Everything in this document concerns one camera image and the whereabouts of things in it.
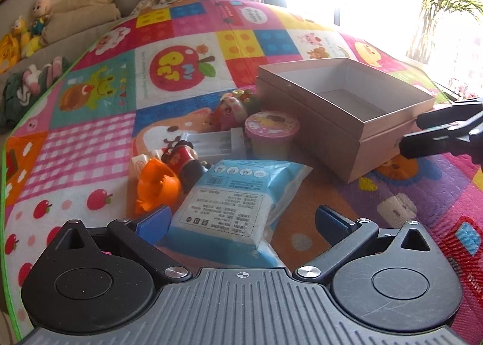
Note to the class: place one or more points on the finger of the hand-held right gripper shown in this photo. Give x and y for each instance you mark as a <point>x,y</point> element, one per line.
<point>426,143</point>
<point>437,116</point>

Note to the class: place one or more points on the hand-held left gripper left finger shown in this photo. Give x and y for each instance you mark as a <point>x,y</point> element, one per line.
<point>151,223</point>

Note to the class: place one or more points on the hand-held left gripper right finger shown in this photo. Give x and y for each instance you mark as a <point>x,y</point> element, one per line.
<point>332,222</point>

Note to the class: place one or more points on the orange plastic toy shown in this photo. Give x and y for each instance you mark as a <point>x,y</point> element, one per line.
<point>154,182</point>

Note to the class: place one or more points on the red black mouse figure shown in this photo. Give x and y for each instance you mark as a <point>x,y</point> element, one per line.
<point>181,158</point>

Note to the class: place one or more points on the blue wet wipes pack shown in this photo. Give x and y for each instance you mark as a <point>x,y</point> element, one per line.
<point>226,205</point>

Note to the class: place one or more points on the clear plastic case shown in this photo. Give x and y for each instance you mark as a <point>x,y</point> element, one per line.
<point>215,143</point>

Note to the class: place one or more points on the brown cardboard box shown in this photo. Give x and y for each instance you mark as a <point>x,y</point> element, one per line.
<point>302,118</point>

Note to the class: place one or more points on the pink jelly cup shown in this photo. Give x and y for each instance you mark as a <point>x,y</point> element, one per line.
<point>271,126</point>

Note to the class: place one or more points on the colourful cartoon play mat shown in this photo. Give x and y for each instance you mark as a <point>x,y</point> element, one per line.
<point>94,148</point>

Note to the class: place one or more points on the green palm plant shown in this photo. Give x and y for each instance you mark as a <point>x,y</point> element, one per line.
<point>441,1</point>

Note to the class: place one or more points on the green plush with pink bunny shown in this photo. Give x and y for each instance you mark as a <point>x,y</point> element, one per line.
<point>22,92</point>

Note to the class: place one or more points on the beige sofa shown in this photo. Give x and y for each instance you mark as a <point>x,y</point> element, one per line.
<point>53,52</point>

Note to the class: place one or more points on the yellow duck plush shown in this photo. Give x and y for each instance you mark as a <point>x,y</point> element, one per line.
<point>26,41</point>

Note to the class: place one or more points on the doll with red hat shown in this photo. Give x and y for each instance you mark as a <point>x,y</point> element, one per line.
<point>37,14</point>

